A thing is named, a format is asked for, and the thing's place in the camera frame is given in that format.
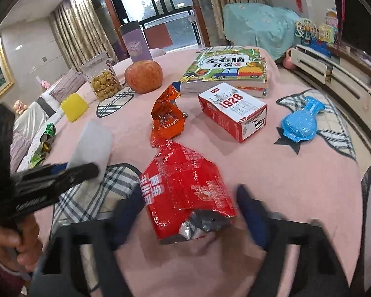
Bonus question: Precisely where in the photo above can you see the beige patterned curtain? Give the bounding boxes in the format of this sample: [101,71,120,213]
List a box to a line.
[49,0,118,72]
[202,0,267,48]

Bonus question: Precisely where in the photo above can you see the red snack bag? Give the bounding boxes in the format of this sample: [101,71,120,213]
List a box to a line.
[140,141,237,244]

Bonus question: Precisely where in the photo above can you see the light grey sofa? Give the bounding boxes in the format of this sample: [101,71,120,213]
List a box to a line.
[10,68,91,174]

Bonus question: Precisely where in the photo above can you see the apple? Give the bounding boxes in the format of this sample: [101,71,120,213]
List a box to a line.
[124,60,163,95]

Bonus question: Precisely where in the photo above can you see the yellow sponge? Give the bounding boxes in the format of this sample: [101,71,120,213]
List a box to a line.
[61,94,90,122]

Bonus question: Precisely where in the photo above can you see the glass sliding door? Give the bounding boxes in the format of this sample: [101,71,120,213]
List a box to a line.
[90,0,211,60]

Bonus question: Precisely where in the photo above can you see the pink tablecloth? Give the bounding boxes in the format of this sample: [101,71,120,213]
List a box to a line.
[16,46,371,297]

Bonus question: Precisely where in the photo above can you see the green foil wrapper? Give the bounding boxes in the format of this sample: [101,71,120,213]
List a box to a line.
[29,123,57,166]

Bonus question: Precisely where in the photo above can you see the striped cushion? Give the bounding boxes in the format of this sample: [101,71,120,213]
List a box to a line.
[51,68,89,103]

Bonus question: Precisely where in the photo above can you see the orange snack bag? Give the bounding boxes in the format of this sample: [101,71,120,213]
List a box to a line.
[150,82,188,148]

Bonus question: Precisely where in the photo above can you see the person's left hand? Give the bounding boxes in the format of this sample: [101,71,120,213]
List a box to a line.
[0,214,44,273]

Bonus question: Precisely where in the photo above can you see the white media cabinet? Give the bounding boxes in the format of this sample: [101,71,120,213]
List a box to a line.
[289,42,371,149]

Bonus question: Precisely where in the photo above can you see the red and white carton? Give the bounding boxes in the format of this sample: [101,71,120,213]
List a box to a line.
[198,82,268,143]

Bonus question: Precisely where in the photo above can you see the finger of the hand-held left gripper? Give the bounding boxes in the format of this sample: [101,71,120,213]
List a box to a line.
[13,162,70,187]
[59,162,100,189]

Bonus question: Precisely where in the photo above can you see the ferris wheel toy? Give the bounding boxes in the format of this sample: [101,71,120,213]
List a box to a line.
[295,19,320,46]

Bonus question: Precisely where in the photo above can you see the teal cloth cover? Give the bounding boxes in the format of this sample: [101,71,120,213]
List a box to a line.
[223,3,302,61]

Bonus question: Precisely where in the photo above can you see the plaid placemat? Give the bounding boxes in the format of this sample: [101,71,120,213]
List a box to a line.
[96,87,135,118]
[50,163,143,224]
[273,89,358,162]

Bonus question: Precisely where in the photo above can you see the blue fish-shaped container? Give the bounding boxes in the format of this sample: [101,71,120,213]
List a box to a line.
[281,97,326,143]

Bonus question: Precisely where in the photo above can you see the clear jar of yellow snacks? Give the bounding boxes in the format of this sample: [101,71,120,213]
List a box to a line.
[80,56,123,101]

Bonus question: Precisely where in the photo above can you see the colourful picture book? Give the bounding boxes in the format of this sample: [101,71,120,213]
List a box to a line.
[180,46,267,85]

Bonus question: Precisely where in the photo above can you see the colourful toy house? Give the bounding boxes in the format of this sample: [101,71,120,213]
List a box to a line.
[318,23,340,46]

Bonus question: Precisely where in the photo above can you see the book with white pages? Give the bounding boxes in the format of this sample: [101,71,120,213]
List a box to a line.
[180,79,269,99]

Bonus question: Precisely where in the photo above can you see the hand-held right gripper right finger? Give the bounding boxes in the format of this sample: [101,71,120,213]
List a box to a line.
[236,184,352,297]

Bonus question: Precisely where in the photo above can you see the purple tumbler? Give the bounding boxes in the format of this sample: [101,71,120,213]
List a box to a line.
[120,22,151,66]

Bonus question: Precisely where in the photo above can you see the person's left forearm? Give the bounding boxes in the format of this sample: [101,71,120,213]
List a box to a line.
[0,241,29,297]

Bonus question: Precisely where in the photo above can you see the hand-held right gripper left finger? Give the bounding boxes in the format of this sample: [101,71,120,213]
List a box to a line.
[28,196,146,297]

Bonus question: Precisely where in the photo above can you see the black television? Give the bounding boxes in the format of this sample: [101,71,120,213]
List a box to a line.
[328,0,371,53]

